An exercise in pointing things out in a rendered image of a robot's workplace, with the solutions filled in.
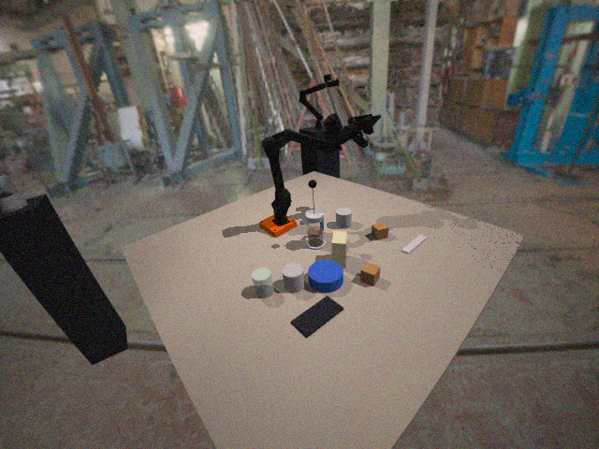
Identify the blue cylinder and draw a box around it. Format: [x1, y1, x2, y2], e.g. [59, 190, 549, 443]
[308, 260, 343, 293]

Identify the glass coffee press with black handle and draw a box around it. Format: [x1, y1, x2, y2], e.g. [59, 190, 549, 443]
[305, 180, 326, 250]

